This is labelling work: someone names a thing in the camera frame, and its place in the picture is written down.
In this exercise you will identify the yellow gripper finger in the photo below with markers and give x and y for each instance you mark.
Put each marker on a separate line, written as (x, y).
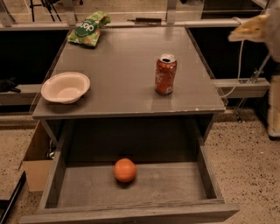
(252, 30)
(274, 107)

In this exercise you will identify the red soda can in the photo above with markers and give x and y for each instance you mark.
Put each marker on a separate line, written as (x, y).
(166, 68)

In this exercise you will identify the black tripod legs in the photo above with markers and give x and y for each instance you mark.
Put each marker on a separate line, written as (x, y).
(54, 10)

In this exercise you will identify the grey wooden cabinet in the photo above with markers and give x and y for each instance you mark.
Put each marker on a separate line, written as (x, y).
(122, 70)

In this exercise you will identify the cardboard box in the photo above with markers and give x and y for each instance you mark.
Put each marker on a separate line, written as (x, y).
(36, 164)

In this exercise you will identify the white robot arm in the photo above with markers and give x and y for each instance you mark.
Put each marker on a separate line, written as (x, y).
(273, 35)

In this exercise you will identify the open grey top drawer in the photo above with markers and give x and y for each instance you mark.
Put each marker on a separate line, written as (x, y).
(174, 182)

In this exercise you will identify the black object at left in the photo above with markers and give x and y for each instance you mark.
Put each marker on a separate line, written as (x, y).
(9, 85)

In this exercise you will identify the green chip bag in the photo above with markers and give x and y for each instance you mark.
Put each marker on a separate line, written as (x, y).
(89, 31)

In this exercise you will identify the orange round can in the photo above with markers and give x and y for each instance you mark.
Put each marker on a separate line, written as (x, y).
(125, 170)

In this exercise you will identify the white paper bowl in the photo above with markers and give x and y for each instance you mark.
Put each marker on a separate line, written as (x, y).
(65, 88)

